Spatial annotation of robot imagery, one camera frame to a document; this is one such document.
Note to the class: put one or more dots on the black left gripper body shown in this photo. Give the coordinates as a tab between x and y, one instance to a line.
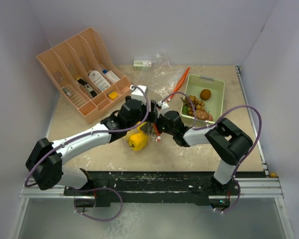
151	114

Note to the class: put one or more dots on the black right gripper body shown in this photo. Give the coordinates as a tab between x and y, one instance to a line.
161	125

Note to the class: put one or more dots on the clear zip bag brown food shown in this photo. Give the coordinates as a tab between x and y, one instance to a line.
162	77

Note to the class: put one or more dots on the fake brown grape bunch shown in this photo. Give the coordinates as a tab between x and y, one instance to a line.
190	104

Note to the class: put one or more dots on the brown fake kiwi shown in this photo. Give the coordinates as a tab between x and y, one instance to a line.
205	94

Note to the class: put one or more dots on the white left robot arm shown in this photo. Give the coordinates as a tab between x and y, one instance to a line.
45	163

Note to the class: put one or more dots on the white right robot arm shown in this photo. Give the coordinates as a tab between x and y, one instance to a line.
230	142

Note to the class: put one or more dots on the yellow fake lemon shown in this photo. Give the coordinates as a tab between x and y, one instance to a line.
143	128

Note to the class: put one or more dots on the yellow fake pepper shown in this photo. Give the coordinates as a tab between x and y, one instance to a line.
138	141

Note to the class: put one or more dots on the beige fake mushroom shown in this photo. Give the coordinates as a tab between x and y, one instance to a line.
201	114

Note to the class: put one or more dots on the yellow item in organizer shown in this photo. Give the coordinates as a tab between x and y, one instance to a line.
113	95

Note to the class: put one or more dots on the small green white box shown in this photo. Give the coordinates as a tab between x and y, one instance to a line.
141	64

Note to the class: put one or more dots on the green perforated plastic basket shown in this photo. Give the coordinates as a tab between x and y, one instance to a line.
195	84

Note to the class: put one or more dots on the white blue cap tube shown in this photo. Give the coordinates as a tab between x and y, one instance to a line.
111	75

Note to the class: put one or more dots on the white lotion bottle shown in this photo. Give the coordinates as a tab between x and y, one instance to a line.
98	80

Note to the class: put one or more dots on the black yellow tool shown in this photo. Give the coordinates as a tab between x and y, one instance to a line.
90	91

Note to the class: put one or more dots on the pink plastic file organizer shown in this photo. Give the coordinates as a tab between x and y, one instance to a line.
75	58

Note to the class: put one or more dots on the small clear vial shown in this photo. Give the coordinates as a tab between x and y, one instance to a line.
66	91

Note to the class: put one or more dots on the small loose brown grape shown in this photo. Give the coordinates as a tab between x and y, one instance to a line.
273	175

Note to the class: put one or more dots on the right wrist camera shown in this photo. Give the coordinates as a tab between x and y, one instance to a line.
162	108

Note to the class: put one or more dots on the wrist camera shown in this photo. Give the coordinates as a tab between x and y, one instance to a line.
139	93
162	108

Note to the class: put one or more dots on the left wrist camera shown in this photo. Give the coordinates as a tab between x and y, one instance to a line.
139	93

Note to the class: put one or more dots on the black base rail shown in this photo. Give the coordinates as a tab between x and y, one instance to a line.
199	188

